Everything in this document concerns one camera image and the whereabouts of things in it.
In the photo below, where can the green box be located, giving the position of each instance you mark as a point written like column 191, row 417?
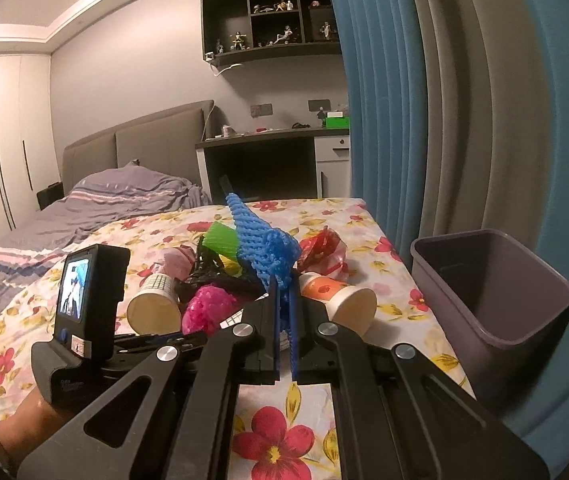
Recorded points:
column 337, row 122

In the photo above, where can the green foam net sleeve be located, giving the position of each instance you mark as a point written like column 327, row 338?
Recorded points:
column 222, row 240

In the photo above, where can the grey wall socket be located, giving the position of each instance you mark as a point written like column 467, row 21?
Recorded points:
column 318, row 105
column 260, row 109

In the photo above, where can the grid pattern paper cup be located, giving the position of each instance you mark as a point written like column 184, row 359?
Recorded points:
column 152, row 305

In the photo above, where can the blue and grey curtain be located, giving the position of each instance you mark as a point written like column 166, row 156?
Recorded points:
column 379, row 85

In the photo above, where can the person's left forearm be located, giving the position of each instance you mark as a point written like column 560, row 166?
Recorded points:
column 24, row 420

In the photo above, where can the red plastic wrapper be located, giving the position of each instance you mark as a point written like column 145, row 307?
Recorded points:
column 322, row 250

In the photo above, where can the orange print paper cup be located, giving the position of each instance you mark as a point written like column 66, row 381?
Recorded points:
column 334, row 292

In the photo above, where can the magenta foam net sleeve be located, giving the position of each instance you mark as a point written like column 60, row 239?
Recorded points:
column 207, row 307

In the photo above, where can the grey upholstered bed headboard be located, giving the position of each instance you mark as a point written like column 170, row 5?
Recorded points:
column 154, row 145

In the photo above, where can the pale pink plastic wrapper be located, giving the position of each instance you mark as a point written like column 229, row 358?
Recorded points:
column 177, row 260

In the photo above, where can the dark wooden desk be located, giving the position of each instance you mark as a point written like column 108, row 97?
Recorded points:
column 259, row 138

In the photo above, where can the blue foam net sleeve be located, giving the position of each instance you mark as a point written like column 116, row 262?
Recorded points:
column 264, row 245

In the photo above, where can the white drawer cabinet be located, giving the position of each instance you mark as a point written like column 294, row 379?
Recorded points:
column 332, row 152

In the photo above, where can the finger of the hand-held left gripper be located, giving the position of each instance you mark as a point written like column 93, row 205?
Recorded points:
column 139, row 341

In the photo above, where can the grey striped duvet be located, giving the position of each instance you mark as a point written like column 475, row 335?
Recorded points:
column 89, row 210

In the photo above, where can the row of figurines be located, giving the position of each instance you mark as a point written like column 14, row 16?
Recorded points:
column 284, row 35

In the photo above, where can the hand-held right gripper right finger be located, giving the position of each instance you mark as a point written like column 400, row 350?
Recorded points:
column 296, row 340

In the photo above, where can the black plastic bag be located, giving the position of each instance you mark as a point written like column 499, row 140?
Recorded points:
column 209, row 267

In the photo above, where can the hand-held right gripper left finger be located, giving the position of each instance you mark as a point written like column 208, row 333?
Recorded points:
column 275, row 330

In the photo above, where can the pink white desk object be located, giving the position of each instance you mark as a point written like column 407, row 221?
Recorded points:
column 227, row 130

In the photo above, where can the floral printed blanket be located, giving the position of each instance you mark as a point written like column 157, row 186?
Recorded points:
column 114, row 230

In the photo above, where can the black desk object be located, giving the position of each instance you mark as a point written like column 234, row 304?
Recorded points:
column 300, row 125

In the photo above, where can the grey plastic trash bin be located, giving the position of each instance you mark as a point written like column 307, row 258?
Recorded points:
column 444, row 310

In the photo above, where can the dark wall shelf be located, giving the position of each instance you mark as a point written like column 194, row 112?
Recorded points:
column 224, row 20

